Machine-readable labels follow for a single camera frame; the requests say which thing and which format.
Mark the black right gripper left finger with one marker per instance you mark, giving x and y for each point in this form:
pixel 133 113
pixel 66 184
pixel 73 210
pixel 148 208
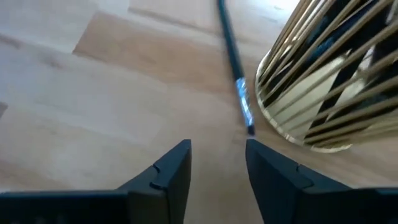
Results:
pixel 140 205

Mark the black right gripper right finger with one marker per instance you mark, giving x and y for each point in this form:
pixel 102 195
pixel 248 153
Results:
pixel 295 202

